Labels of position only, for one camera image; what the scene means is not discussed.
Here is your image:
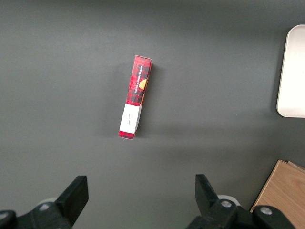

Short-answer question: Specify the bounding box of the wooden drawer cabinet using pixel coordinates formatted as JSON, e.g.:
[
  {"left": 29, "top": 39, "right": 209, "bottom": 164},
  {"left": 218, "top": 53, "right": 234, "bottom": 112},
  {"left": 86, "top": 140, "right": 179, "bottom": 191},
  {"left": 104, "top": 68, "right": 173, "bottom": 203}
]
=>
[{"left": 249, "top": 159, "right": 305, "bottom": 229}]

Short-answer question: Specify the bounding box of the beige plastic tray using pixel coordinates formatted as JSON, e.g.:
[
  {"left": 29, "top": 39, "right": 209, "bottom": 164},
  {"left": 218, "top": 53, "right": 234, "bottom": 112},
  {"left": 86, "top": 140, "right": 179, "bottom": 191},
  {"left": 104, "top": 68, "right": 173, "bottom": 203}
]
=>
[{"left": 276, "top": 24, "right": 305, "bottom": 118}]

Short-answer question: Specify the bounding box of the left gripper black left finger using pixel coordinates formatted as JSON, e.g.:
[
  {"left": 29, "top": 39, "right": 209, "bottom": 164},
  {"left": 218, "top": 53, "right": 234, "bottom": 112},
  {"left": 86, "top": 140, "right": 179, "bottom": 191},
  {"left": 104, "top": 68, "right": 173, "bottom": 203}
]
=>
[{"left": 0, "top": 175, "right": 89, "bottom": 229}]

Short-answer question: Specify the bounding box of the red plaid cookie box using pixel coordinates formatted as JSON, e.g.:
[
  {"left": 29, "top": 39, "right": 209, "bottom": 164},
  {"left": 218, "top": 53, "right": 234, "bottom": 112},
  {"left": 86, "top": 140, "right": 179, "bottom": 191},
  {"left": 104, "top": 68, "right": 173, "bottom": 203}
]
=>
[{"left": 117, "top": 55, "right": 153, "bottom": 140}]

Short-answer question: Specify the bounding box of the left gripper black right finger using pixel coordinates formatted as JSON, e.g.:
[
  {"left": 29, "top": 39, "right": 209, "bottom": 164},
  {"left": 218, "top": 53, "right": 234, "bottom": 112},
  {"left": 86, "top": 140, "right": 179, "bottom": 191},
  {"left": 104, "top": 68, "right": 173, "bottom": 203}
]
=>
[{"left": 184, "top": 174, "right": 296, "bottom": 229}]

